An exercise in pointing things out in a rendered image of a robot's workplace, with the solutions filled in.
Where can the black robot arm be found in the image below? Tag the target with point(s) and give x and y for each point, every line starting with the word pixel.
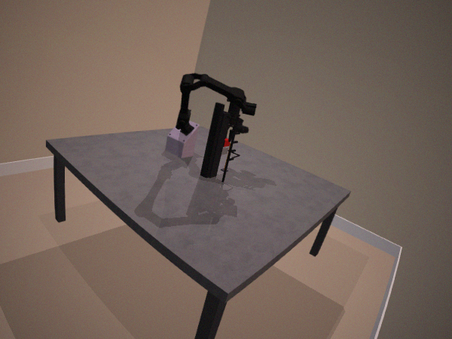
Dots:
pixel 235 96

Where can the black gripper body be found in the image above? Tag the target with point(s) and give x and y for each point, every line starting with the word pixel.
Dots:
pixel 232 123

